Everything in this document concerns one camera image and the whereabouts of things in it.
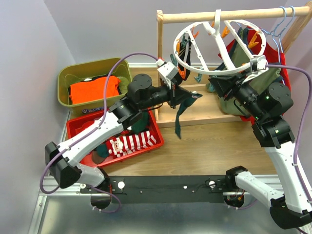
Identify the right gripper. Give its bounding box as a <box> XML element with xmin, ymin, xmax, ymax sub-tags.
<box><xmin>208</xmin><ymin>68</ymin><xmax>267</xmax><ymax>120</ymax></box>

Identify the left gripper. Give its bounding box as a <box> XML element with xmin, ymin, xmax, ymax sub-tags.
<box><xmin>139</xmin><ymin>78</ymin><xmax>193</xmax><ymax>111</ymax></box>

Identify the teal clothes peg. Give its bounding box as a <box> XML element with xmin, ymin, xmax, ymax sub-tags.
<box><xmin>194</xmin><ymin>74</ymin><xmax>202</xmax><ymax>83</ymax></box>

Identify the white round clip hanger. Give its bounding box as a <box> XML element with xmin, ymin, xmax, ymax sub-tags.
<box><xmin>173</xmin><ymin>9</ymin><xmax>267</xmax><ymax>76</ymax></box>

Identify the dark green sock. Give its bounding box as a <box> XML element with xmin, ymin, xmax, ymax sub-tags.
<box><xmin>175</xmin><ymin>91</ymin><xmax>203</xmax><ymax>139</ymax></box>

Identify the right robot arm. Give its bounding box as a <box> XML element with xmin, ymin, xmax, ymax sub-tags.
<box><xmin>209</xmin><ymin>74</ymin><xmax>312</xmax><ymax>230</ymax></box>

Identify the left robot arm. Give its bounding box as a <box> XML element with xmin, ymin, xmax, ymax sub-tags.
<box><xmin>44</xmin><ymin>74</ymin><xmax>201</xmax><ymax>193</ymax></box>

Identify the orange clothes peg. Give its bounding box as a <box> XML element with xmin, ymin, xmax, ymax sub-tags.
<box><xmin>177</xmin><ymin>66</ymin><xmax>187</xmax><ymax>80</ymax></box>

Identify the olive green shirt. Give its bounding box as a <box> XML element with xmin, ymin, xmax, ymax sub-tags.
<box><xmin>206</xmin><ymin>27</ymin><xmax>284</xmax><ymax>115</ymax></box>

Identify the wooden clothes rack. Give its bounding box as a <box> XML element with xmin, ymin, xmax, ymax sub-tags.
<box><xmin>157</xmin><ymin>1</ymin><xmax>312</xmax><ymax>126</ymax></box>

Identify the black striped sock pair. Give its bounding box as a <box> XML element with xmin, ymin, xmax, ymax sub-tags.
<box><xmin>176</xmin><ymin>34</ymin><xmax>192</xmax><ymax>78</ymax></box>

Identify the red shirt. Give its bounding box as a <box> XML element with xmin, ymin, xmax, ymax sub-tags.
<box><xmin>217</xmin><ymin>25</ymin><xmax>292</xmax><ymax>122</ymax></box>

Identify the red plastic tray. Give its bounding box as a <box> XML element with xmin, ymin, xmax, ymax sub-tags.
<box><xmin>80</xmin><ymin>111</ymin><xmax>164</xmax><ymax>167</ymax></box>

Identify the red white striped santa sock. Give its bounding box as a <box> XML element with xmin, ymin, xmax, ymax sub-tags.
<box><xmin>103</xmin><ymin>131</ymin><xmax>157</xmax><ymax>158</ymax></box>

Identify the orange folded garment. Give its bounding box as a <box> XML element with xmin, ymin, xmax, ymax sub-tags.
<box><xmin>69</xmin><ymin>76</ymin><xmax>121</xmax><ymax>105</ymax></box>

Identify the olive green plastic bin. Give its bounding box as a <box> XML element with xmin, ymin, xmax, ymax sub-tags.
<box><xmin>58</xmin><ymin>58</ymin><xmax>132</xmax><ymax>117</ymax></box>

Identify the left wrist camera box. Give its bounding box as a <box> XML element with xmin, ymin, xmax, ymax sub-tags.
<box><xmin>156</xmin><ymin>58</ymin><xmax>178</xmax><ymax>89</ymax></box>

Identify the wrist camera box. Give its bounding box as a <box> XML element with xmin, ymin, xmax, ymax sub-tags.
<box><xmin>156</xmin><ymin>58</ymin><xmax>178</xmax><ymax>89</ymax></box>
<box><xmin>243</xmin><ymin>55</ymin><xmax>269</xmax><ymax>83</ymax></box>

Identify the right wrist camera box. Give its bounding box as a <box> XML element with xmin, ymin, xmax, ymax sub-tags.
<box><xmin>243</xmin><ymin>55</ymin><xmax>269</xmax><ymax>83</ymax></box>

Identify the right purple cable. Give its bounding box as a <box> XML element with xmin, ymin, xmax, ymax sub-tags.
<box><xmin>267</xmin><ymin>63</ymin><xmax>312</xmax><ymax>234</ymax></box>

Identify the purple cable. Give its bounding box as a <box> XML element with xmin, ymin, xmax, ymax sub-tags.
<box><xmin>267</xmin><ymin>63</ymin><xmax>312</xmax><ymax>234</ymax></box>
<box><xmin>39</xmin><ymin>53</ymin><xmax>159</xmax><ymax>214</ymax></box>

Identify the blue wire hanger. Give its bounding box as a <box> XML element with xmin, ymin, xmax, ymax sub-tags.
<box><xmin>226</xmin><ymin>21</ymin><xmax>291</xmax><ymax>90</ymax></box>

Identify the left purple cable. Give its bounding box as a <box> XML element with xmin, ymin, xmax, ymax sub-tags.
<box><xmin>39</xmin><ymin>53</ymin><xmax>159</xmax><ymax>214</ymax></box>

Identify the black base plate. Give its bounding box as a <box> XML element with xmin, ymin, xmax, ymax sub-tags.
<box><xmin>110</xmin><ymin>175</ymin><xmax>232</xmax><ymax>204</ymax></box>

